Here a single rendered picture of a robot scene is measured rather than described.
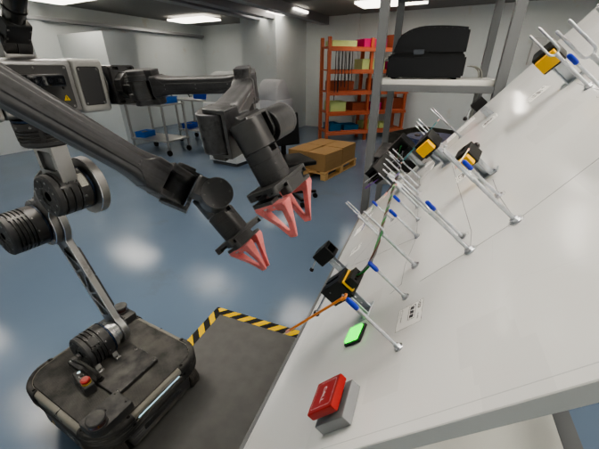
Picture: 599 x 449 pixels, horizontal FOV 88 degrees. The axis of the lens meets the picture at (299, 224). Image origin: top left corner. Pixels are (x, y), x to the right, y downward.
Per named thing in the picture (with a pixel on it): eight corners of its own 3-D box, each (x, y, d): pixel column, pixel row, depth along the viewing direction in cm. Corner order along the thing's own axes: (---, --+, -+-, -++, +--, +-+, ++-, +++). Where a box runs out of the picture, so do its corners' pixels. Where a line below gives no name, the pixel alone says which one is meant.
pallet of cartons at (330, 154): (332, 182, 458) (332, 156, 440) (284, 174, 492) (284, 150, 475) (356, 164, 546) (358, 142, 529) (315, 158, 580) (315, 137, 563)
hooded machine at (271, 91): (273, 136, 766) (271, 78, 708) (294, 138, 741) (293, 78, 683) (257, 142, 712) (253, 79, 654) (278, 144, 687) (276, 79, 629)
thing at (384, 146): (369, 169, 151) (371, 156, 148) (380, 153, 180) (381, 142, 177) (443, 177, 140) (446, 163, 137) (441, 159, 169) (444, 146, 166)
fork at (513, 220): (524, 220, 42) (448, 146, 41) (511, 227, 43) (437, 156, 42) (521, 214, 43) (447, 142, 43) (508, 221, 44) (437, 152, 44)
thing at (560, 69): (584, 60, 68) (555, 31, 68) (586, 75, 61) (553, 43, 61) (562, 77, 72) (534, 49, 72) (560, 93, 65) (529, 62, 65)
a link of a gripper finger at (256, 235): (282, 255, 67) (254, 221, 65) (264, 276, 62) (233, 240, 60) (264, 265, 71) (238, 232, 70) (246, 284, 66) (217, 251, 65)
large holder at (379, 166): (422, 164, 123) (397, 139, 122) (399, 192, 117) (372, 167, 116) (413, 171, 129) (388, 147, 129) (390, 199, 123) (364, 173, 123)
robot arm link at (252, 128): (218, 126, 49) (242, 111, 45) (245, 115, 54) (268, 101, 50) (241, 166, 51) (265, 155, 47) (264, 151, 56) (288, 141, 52)
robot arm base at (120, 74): (138, 102, 112) (130, 65, 107) (153, 103, 109) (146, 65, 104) (115, 104, 105) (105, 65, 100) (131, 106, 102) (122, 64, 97)
